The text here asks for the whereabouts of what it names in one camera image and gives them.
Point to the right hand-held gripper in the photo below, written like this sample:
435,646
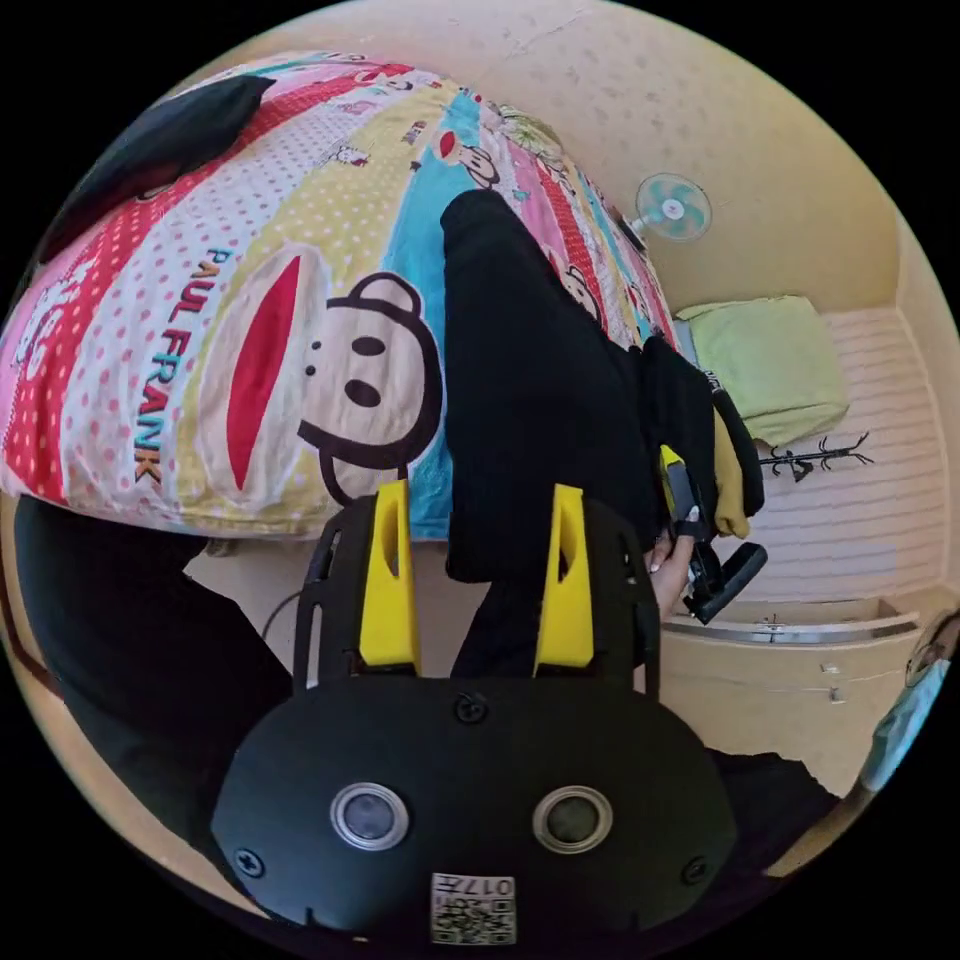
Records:
694,495

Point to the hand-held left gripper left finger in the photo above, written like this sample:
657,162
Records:
388,585

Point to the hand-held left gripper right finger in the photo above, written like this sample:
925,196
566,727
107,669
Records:
568,592

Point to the black long sleeve shirt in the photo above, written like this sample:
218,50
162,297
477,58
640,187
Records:
540,375

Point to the person's right hand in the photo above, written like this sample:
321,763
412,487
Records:
671,566

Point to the black coat stand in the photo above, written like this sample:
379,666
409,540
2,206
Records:
814,457

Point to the light green pillow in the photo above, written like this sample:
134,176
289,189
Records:
772,367

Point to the beige wooden cupboard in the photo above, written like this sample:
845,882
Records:
772,697

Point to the teal standing fan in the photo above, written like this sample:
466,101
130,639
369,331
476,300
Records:
675,208

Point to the person's body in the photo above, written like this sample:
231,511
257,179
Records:
112,637

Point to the bed with cartoon printed sheet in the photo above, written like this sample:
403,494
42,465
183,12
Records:
225,225

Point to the black pillow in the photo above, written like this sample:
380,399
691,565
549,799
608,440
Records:
165,150

